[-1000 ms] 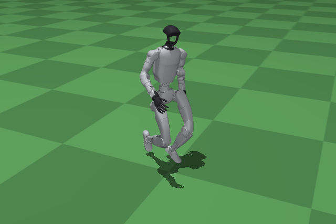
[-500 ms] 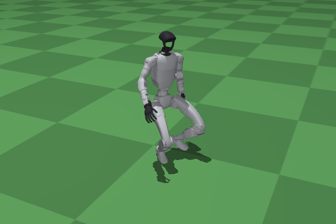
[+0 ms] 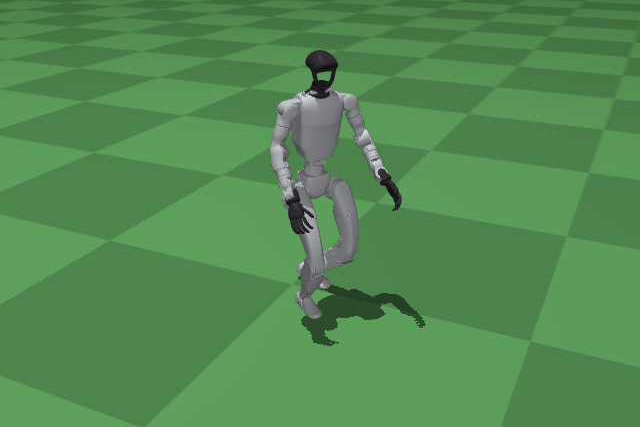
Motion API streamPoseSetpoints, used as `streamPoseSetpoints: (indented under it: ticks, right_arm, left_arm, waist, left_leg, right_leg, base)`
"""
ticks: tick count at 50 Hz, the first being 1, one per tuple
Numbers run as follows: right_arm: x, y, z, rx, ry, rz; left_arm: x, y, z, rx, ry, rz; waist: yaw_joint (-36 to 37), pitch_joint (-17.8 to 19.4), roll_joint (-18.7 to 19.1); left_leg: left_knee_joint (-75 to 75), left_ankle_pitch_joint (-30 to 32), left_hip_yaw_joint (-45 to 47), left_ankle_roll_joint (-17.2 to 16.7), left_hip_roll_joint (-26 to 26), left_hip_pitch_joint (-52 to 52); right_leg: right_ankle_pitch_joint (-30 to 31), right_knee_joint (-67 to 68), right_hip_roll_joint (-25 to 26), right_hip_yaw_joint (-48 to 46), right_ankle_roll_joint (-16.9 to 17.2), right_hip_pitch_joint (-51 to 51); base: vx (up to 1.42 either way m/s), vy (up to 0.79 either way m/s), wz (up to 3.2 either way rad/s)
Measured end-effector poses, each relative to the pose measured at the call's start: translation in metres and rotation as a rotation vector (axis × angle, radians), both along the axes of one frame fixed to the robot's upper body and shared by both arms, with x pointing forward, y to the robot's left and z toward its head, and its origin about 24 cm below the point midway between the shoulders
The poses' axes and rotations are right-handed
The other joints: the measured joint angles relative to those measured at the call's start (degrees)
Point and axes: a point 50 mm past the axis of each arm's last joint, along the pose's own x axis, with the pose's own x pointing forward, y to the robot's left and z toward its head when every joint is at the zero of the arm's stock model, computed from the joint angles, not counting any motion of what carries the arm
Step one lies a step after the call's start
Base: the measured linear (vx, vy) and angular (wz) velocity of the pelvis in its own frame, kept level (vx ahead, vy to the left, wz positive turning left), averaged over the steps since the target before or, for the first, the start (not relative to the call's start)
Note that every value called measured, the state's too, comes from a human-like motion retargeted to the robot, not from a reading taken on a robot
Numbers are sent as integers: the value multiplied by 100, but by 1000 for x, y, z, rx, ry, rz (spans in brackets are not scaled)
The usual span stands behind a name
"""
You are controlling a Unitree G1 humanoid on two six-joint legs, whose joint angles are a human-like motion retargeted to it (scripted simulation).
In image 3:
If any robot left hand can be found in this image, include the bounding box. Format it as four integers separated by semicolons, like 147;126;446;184
378;169;402;211

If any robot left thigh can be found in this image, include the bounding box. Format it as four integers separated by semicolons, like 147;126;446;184
325;177;359;262

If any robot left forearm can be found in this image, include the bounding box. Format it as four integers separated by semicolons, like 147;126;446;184
362;130;388;182

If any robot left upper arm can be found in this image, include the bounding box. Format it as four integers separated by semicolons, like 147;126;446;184
339;93;371;147

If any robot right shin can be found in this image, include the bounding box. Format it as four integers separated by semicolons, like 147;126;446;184
299;258;324;300

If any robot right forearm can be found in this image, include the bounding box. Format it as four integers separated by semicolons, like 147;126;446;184
270;146;299;201

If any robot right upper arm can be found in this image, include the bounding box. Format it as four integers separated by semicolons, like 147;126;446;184
270;98;301;161

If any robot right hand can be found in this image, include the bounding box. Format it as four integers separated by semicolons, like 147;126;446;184
285;188;314;234

